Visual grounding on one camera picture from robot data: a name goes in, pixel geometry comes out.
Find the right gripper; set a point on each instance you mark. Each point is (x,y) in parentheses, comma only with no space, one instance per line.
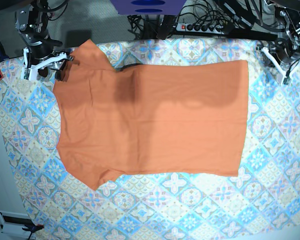
(43,57)

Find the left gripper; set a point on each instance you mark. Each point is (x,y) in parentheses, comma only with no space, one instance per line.
(284,50)

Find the orange T-shirt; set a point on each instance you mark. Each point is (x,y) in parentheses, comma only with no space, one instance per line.
(150,119)

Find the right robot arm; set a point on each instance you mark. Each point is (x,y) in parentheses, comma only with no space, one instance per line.
(32,21)

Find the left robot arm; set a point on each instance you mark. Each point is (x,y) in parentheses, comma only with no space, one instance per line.
(286,14)

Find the blue plastic box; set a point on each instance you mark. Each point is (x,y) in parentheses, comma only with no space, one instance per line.
(148,7)

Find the white power strip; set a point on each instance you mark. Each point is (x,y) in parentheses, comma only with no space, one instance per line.
(199,28)

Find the patterned blue tablecloth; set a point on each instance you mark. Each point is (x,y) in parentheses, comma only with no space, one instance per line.
(264,197)

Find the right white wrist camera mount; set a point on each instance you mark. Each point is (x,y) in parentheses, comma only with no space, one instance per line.
(56,61)

